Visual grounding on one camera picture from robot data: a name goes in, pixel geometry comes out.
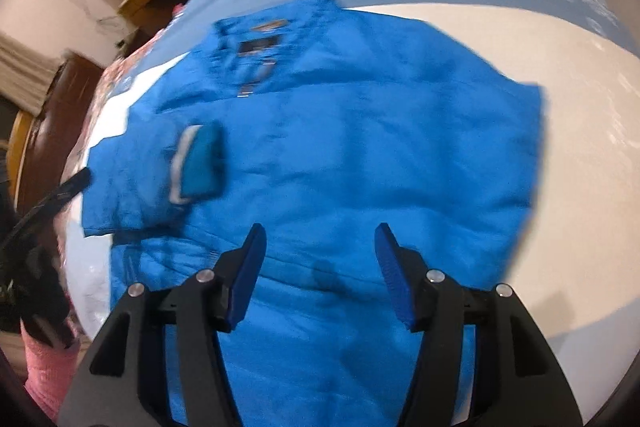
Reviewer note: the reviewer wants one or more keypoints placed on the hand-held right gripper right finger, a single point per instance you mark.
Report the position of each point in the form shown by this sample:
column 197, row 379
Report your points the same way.
column 392, row 274

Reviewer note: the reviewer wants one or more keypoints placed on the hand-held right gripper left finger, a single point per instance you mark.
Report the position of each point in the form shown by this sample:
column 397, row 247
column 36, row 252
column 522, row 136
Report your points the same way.
column 246, row 279

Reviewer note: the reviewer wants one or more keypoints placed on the floral printed blanket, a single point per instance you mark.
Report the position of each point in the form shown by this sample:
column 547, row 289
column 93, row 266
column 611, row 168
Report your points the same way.
column 117, row 69

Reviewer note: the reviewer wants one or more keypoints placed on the person's left forearm pink sleeve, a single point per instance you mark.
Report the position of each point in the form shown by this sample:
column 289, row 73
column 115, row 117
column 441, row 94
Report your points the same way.
column 47, row 372

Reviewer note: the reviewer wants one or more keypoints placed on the white folded cloth stack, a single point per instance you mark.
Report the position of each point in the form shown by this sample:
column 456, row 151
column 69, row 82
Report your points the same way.
column 22, row 67

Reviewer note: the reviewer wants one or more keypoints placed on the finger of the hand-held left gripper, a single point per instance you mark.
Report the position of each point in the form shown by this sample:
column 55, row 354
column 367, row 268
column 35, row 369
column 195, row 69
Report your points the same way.
column 67, row 190

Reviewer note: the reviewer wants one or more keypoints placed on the blue puffer jacket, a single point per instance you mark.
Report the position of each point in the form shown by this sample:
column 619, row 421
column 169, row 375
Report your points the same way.
column 340, row 147

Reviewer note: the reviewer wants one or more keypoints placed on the white and blue bed sheet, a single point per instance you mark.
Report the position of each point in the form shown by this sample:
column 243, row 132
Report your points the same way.
column 580, row 167

